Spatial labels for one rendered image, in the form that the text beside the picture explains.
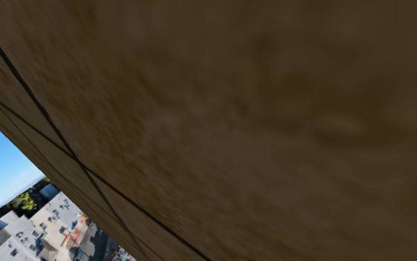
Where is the brown wooden furniture panel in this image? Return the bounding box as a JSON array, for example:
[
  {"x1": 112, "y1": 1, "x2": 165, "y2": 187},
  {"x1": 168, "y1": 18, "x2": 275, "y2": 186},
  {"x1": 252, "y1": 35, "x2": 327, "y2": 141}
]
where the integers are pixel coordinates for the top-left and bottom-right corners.
[{"x1": 0, "y1": 0, "x2": 417, "y2": 261}]

